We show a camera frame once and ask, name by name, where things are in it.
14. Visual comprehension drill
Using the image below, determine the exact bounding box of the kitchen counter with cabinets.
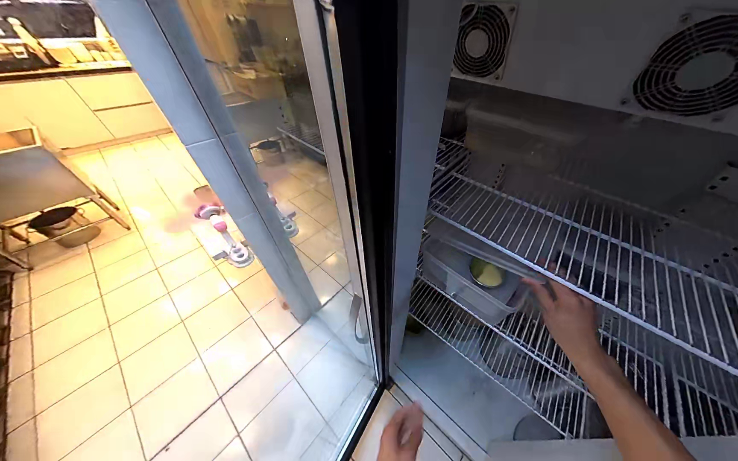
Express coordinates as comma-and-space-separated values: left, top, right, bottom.
0, 32, 171, 156

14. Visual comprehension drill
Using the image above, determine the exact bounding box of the steel work table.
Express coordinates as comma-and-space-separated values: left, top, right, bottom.
0, 126, 132, 271

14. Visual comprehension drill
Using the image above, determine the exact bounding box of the translucent plastic container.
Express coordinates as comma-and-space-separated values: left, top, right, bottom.
422, 236, 533, 325

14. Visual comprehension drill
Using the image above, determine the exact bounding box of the black cooking pot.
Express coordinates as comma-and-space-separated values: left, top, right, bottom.
27, 205, 85, 239

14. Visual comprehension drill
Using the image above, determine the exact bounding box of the round fan with grille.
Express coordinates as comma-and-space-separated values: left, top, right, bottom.
623, 9, 738, 123
452, 3, 517, 82

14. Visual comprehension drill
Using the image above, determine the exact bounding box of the person's left hand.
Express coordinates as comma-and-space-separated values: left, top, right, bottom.
377, 401, 424, 461

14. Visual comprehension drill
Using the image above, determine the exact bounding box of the round yellow-green item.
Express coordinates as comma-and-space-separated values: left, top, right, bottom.
469, 257, 506, 288

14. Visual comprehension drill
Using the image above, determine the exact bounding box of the blue-grey post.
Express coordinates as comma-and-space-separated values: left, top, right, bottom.
90, 0, 322, 324

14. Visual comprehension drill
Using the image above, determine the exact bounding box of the pink and white object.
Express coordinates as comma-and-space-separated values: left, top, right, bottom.
193, 204, 255, 268

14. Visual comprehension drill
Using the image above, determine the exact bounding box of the curved grey door handle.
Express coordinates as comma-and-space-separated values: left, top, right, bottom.
349, 292, 369, 344

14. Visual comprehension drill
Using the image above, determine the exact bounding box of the glass refrigerator door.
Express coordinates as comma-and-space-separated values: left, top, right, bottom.
145, 0, 402, 461

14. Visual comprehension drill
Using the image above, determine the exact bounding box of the white wire shelf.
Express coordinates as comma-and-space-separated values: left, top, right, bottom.
428, 137, 738, 399
409, 253, 738, 441

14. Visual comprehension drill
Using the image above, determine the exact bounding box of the translucent plastic lid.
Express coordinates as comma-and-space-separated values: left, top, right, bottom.
427, 216, 547, 284

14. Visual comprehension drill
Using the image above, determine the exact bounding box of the refrigerator cabinet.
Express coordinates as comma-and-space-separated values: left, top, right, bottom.
385, 0, 738, 461

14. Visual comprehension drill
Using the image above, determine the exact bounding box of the person's right hand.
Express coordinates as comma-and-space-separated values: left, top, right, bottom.
522, 261, 603, 370

